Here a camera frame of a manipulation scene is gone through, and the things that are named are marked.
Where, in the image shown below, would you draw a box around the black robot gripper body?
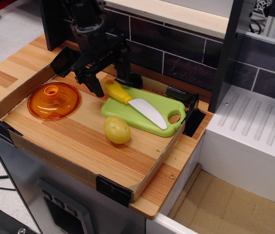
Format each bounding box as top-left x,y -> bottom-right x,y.
71,18 -> 130,71

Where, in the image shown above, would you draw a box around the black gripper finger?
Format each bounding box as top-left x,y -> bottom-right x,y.
80,72 -> 104,98
114,47 -> 131,81

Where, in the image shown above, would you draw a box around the yellow handled white toy knife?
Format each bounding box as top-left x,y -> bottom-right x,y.
104,79 -> 167,130

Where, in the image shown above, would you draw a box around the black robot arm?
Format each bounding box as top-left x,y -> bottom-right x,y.
62,0 -> 131,98

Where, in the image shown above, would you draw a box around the green plastic cutting board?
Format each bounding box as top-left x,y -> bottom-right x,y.
101,85 -> 186,137

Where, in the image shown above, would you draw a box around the cardboard fence with black tape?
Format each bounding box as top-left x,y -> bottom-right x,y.
0,45 -> 207,209

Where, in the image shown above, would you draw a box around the orange transparent pot lid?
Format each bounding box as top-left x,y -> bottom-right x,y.
27,82 -> 82,121

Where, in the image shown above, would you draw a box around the yellow toy potato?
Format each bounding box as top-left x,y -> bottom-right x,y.
104,116 -> 131,144

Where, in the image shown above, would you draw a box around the silver toy oven front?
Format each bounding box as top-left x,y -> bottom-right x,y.
0,139 -> 146,234

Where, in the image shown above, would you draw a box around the white toy sink drainboard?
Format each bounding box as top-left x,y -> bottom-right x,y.
200,86 -> 275,202

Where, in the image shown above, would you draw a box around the dark grey vertical post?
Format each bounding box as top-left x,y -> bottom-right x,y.
208,0 -> 255,113

